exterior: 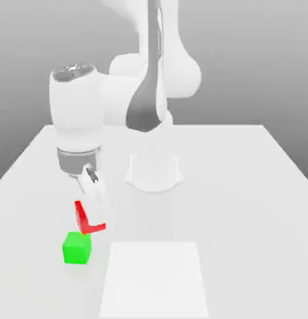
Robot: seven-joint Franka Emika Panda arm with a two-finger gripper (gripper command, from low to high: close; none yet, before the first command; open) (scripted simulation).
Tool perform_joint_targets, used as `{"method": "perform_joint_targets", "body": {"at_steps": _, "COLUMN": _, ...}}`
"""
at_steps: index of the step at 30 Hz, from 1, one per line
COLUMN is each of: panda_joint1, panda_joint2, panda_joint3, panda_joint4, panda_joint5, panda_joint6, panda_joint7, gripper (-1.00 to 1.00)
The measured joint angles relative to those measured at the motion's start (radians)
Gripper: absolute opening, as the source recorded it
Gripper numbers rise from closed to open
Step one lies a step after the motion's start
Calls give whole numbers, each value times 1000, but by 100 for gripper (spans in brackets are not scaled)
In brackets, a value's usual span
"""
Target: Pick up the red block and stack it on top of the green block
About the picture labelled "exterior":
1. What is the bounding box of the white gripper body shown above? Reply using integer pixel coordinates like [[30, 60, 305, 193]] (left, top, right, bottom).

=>
[[75, 172, 110, 226]]

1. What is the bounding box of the small red cube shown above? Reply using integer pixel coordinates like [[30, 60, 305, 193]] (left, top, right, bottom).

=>
[[74, 199, 107, 236]]

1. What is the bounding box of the small green cube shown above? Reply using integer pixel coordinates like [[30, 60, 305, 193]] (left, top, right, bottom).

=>
[[62, 231, 92, 265]]

